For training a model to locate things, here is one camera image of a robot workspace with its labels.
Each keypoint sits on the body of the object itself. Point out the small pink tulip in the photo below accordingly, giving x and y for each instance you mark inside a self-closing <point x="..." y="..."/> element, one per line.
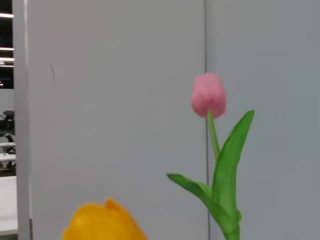
<point x="208" y="95"/>

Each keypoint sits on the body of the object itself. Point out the orange tulip with open centre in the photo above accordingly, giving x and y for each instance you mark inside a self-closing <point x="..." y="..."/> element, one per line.
<point x="100" y="225"/>

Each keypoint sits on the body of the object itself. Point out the black background machine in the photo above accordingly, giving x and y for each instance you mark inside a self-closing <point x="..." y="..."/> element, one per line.
<point x="8" y="117"/>

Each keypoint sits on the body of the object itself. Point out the white background table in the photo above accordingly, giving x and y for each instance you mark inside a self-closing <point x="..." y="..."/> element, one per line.
<point x="7" y="158"/>

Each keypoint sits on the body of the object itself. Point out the ceiling light strip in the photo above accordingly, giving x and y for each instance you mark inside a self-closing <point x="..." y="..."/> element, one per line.
<point x="6" y="49"/>
<point x="6" y="59"/>
<point x="6" y="15"/>

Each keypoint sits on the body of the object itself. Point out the white partition frame post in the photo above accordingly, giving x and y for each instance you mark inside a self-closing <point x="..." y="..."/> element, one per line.
<point x="22" y="125"/>

